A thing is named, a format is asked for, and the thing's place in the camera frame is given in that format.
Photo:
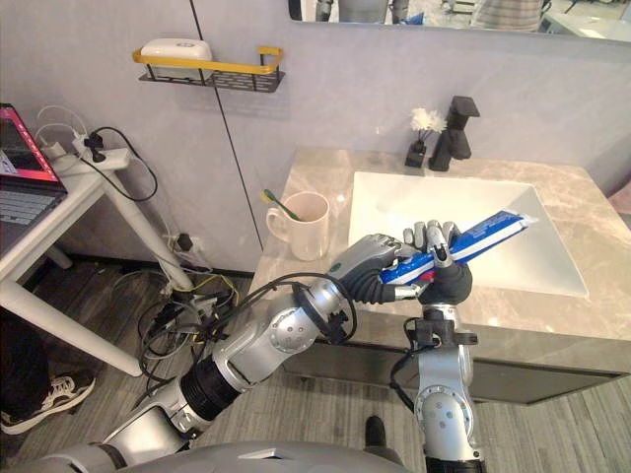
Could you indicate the person's foot white sneaker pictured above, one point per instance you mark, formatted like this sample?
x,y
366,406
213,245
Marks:
x,y
51,398

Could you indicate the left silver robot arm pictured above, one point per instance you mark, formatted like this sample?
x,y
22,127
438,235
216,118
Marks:
x,y
231,359

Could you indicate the silver robot torso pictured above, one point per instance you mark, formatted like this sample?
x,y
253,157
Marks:
x,y
222,458

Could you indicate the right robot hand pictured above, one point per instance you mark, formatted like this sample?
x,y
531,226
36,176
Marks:
x,y
446,276

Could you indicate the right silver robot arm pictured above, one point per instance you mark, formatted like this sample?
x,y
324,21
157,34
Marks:
x,y
446,399

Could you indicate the white power strip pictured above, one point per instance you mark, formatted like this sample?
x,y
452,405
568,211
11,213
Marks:
x,y
101,156

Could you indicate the white soap box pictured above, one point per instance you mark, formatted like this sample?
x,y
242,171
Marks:
x,y
176,53

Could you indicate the wall mirror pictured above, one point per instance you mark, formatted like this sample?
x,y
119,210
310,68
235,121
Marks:
x,y
458,17

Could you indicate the blue white toothpaste tube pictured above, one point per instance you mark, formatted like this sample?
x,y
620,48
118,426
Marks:
x,y
485,232

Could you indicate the white desk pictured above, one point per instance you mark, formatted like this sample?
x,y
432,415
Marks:
x,y
74,236

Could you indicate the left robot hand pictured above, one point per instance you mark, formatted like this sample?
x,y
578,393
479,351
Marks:
x,y
356,260

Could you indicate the grey marble vanity cabinet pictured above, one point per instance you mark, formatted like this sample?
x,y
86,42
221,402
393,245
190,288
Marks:
x,y
542,315

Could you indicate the cream ceramic mug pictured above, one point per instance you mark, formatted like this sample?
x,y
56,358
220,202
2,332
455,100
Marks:
x,y
304,225

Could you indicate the black wall outlet plug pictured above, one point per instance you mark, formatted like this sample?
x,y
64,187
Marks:
x,y
184,242

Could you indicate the open laptop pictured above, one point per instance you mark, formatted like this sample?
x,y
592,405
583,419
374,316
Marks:
x,y
24,172

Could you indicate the dark robot foot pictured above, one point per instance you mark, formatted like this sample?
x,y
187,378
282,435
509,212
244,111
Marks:
x,y
375,429

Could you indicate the black faucet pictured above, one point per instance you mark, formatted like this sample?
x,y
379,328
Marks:
x,y
454,135

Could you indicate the yellow black wall shelf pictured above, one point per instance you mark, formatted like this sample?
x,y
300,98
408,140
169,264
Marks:
x,y
217,71

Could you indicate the white flower black vase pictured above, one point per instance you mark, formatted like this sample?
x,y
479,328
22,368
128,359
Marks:
x,y
423,133

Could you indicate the green toothbrush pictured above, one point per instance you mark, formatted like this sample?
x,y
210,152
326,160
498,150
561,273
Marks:
x,y
281,203

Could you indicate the white rectangular sink basin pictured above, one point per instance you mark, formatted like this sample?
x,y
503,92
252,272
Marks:
x,y
473,217

